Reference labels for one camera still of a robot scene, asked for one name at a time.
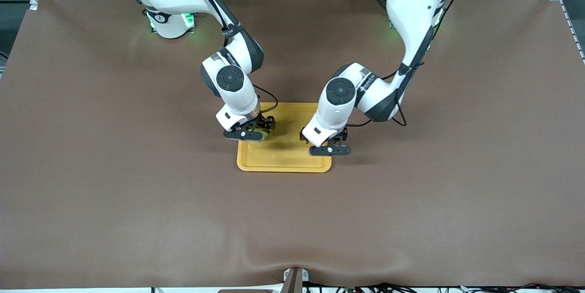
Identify grey metal table clamp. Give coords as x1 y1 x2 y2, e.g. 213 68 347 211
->
282 267 309 293

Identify brown table mat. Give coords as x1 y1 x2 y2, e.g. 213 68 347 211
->
0 0 585 290

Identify yellow plastic tray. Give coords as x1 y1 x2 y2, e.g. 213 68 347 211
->
237 102 332 173

